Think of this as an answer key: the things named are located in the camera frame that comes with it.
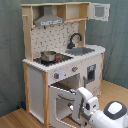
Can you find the silver cooking pot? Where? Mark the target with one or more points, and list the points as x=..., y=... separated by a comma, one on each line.
x=48, y=55

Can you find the stove knob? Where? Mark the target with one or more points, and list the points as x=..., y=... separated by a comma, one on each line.
x=74, y=69
x=56, y=76

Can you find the white microwave door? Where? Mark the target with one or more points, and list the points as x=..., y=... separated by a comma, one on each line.
x=98, y=11

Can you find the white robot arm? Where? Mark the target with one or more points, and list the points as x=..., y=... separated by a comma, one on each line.
x=114, y=115

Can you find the wooden toy kitchen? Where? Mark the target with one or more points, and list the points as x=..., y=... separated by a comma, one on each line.
x=39, y=78

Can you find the white cabinet door with dispenser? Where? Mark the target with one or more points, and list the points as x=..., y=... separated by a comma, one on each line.
x=91, y=70

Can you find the white oven door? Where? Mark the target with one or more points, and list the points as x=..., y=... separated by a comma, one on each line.
x=58, y=107

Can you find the grey sink basin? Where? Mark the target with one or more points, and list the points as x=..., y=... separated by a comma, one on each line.
x=79, y=51

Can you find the grey range hood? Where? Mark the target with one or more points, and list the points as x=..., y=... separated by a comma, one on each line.
x=48, y=18

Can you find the right stove knob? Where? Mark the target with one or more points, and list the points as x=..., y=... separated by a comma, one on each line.
x=74, y=69

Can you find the left stove knob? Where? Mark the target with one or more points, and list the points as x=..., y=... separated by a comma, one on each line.
x=56, y=76

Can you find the black stovetop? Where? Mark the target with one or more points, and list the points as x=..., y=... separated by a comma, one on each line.
x=58, y=59

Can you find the black faucet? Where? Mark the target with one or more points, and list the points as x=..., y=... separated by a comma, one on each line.
x=71, y=43

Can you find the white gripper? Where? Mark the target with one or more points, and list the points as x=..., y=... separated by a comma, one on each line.
x=84, y=105

